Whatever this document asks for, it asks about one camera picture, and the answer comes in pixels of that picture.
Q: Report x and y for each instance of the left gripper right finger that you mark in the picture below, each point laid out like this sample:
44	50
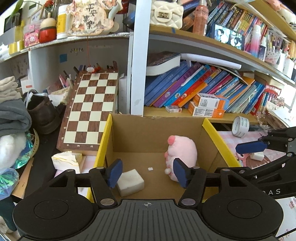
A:
193	180

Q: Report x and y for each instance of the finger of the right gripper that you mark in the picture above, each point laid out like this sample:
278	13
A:
243	176
282	140

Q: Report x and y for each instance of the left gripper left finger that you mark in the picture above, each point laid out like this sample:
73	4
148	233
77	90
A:
102	180

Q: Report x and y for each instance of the white power adapter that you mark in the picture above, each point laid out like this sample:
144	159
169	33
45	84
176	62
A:
257	156

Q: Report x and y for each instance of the white foam cube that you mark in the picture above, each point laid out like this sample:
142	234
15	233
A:
130	182

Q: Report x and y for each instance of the pink plush pig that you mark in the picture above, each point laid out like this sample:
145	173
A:
183	148

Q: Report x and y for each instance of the clear tape roll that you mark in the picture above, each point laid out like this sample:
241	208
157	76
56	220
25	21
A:
240	126

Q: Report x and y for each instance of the pink cartoon desk mat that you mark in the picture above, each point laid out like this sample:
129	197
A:
287	204

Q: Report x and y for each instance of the stack of papers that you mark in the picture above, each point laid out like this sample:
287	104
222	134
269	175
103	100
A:
277	117

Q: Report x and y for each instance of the crumpled white tissue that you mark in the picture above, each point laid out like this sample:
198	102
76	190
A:
67	160

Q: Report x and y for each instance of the yellow cardboard box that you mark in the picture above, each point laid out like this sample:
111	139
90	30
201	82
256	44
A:
140	142

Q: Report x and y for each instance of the lower orange white box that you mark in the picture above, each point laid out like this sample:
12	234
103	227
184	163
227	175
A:
196	111

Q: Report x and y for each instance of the orange white box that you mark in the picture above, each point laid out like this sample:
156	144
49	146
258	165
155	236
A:
196	111
204	100

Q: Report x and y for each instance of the small red white box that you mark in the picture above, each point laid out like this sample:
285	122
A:
173	109

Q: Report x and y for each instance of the upper orange white box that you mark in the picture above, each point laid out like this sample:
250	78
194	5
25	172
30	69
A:
204	100

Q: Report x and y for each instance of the wooden chessboard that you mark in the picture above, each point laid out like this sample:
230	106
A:
92	99

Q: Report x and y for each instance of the brown leather shoe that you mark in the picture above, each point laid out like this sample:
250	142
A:
45	117

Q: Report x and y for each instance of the grey folded cloth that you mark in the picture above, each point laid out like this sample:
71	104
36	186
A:
14	118

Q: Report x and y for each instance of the framed anime picture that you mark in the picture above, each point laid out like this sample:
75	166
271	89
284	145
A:
228	36

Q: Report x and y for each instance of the pink glitter bottle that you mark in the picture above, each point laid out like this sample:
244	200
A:
201	18

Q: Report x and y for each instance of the red round doll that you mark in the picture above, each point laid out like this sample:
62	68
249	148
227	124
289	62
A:
48	30

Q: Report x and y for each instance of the rabbit greeting ornament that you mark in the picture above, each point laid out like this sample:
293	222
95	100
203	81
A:
92	18

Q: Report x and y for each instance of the white quilted handbag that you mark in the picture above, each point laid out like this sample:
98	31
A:
167	14

